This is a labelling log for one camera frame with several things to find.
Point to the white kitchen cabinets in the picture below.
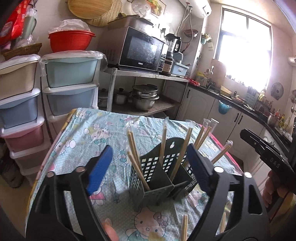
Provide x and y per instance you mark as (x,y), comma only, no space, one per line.
(198,104)

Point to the right plastic drawer tower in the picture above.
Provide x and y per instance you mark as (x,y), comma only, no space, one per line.
(69,80)

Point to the blue plastic tray box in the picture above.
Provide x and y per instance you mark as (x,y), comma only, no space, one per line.
(179,70)

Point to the black blender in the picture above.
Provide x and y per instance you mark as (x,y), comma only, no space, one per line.
(174,44)

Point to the blue hanging bin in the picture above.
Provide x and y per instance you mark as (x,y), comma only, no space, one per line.
(223,108)

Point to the green plastic utensil basket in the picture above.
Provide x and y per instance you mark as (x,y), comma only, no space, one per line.
(157,177)

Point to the window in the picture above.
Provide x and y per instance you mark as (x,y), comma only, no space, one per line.
(245,48)

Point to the right hand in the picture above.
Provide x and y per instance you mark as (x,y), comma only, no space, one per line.
(270,188)

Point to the plastic drawer tower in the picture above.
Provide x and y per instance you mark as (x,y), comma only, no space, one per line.
(69,80)
(23,124)

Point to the left hand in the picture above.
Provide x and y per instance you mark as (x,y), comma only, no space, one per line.
(107,225)

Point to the red plastic bag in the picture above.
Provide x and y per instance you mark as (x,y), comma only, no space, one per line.
(13,27)

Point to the stacked steel pots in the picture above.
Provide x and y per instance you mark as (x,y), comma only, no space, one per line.
(144,96)

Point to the metal shelf rack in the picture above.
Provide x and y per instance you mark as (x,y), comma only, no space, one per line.
(162,104)

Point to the left plastic drawer tower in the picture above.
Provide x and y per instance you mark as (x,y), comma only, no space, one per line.
(23,124)

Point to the wicker basket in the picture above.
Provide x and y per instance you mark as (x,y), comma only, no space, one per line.
(22,51)

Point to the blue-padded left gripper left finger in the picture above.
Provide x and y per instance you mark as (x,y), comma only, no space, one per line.
(49,218)

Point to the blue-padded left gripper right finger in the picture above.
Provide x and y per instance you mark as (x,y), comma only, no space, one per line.
(248,218)

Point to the chopstick pair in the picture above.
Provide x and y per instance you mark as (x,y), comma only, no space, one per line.
(183,149)
(138,171)
(184,228)
(163,142)
(129,127)
(206,129)
(222,151)

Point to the white water heater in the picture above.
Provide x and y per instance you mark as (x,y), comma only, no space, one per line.
(200,8)

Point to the black microwave oven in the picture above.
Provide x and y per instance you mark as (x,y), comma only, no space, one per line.
(131,48)

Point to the Hello Kitty tablecloth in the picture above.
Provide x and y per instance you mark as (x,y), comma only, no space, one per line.
(115,177)

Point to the red plastic basin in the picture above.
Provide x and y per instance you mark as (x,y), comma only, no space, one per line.
(70,40)

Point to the round woven tray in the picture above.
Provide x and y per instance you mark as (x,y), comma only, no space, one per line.
(97,13)

